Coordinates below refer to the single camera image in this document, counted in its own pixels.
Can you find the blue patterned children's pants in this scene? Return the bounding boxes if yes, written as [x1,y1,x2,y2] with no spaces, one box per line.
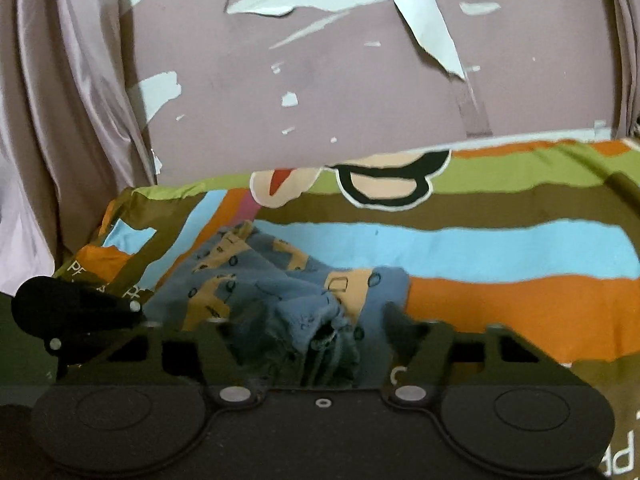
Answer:
[143,221,410,388]

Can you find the colourful striped bed sheet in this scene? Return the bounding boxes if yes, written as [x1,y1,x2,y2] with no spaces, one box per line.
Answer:
[58,140,639,479]

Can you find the mauve left curtain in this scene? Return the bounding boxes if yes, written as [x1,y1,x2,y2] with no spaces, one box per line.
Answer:
[1,0,154,295]

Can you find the mauve curtain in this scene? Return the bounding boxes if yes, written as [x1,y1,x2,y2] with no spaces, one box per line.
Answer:
[613,0,639,139]
[1,0,154,295]

